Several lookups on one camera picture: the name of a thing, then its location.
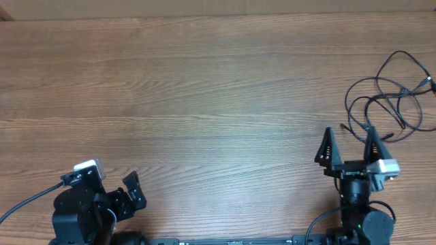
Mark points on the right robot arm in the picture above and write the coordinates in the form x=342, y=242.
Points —
x=362, y=221

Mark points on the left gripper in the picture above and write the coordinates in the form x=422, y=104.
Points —
x=125, y=207

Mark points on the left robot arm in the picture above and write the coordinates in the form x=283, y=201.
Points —
x=85, y=214

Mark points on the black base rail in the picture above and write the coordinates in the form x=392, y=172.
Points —
x=235, y=241

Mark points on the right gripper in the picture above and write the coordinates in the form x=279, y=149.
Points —
x=347, y=167

